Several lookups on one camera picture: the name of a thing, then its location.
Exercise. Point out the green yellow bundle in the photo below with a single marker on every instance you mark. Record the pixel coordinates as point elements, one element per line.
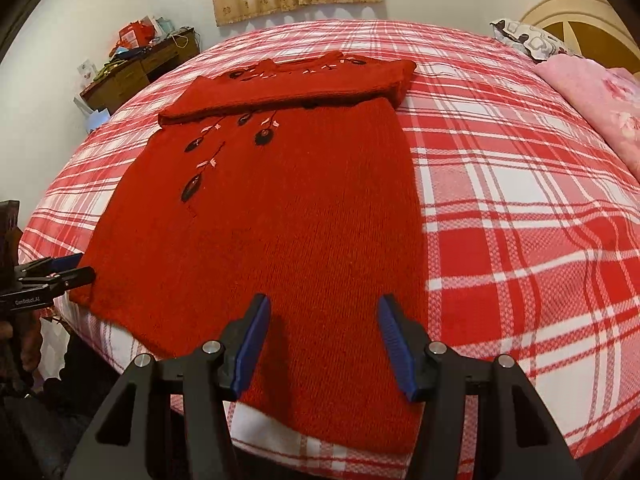
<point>110,67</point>

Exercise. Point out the person's left hand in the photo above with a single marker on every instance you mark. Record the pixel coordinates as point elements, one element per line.
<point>27,350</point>

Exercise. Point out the red gift bag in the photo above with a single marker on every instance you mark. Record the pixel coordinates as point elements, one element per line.
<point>132,35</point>

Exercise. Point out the pale blue bag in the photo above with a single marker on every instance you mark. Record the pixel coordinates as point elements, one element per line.
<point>165,27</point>

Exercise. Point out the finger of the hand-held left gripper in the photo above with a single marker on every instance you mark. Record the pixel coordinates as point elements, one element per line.
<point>65,262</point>
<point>75,277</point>

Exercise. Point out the brown white patterned pillow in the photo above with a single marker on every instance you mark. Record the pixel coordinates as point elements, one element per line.
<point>530,40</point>

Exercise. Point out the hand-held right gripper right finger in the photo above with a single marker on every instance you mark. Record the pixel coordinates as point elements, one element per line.
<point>395,345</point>

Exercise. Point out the pink floral quilt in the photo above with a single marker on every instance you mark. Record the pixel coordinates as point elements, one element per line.
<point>600,95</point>

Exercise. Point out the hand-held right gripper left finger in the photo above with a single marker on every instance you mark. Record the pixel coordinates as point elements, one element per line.
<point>250,345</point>

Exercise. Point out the white card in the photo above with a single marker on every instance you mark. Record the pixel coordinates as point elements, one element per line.
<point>87,70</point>

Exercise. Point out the red embroidered knit sweater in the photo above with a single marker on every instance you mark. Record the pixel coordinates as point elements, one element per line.
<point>280,220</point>

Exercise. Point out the brown wooden desk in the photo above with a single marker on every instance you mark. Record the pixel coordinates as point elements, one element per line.
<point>125,80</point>

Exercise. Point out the red white plaid bed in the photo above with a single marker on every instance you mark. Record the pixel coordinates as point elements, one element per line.
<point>500,160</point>

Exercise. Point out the blue packet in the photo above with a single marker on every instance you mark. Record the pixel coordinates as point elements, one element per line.
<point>130,51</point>

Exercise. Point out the white blue paper bag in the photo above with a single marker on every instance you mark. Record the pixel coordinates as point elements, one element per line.
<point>97,120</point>

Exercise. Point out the cream wooden headboard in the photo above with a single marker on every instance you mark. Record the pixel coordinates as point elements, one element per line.
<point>550,10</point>

